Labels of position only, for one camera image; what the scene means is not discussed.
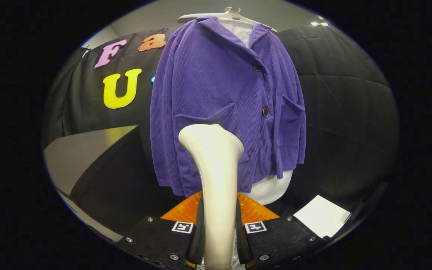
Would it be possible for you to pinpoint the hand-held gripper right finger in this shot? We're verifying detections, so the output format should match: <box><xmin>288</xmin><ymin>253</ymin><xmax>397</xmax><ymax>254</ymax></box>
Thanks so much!
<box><xmin>236</xmin><ymin>192</ymin><xmax>331</xmax><ymax>270</ymax></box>

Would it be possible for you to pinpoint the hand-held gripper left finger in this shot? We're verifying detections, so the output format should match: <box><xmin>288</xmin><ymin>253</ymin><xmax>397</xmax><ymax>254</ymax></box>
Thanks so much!
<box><xmin>115</xmin><ymin>191</ymin><xmax>205</xmax><ymax>270</ymax></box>

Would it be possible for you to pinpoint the white undershirt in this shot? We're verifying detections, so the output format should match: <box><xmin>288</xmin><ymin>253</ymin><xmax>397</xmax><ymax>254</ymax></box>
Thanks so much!
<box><xmin>218</xmin><ymin>19</ymin><xmax>293</xmax><ymax>206</ymax></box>

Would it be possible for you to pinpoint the white garment steamer with hose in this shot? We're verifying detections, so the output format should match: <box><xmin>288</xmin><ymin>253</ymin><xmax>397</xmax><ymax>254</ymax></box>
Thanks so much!
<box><xmin>178</xmin><ymin>124</ymin><xmax>245</xmax><ymax>270</ymax></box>

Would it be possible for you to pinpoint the purple corduroy jacket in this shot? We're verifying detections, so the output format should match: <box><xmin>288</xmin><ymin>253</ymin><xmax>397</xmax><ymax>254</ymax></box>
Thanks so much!
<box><xmin>150</xmin><ymin>16</ymin><xmax>307</xmax><ymax>198</ymax></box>

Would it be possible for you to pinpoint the beige clothes hanger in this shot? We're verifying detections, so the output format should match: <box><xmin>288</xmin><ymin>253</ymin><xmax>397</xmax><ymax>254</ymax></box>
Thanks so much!
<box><xmin>177</xmin><ymin>7</ymin><xmax>278</xmax><ymax>32</ymax></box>

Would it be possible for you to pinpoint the white paper sheet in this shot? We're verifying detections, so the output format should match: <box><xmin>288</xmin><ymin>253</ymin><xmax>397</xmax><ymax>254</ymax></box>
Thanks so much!
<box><xmin>293</xmin><ymin>195</ymin><xmax>351</xmax><ymax>239</ymax></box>

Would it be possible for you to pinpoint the grey cabinet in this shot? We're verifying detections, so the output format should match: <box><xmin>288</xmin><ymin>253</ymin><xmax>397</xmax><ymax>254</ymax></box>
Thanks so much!
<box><xmin>43</xmin><ymin>125</ymin><xmax>179</xmax><ymax>242</ymax></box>

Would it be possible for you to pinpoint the black backdrop cloth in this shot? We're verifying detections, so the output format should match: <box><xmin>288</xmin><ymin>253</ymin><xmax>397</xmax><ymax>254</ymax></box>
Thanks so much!
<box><xmin>42</xmin><ymin>49</ymin><xmax>74</xmax><ymax>149</ymax></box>
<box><xmin>66</xmin><ymin>28</ymin><xmax>171</xmax><ymax>150</ymax></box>
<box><xmin>276</xmin><ymin>24</ymin><xmax>400</xmax><ymax>225</ymax></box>

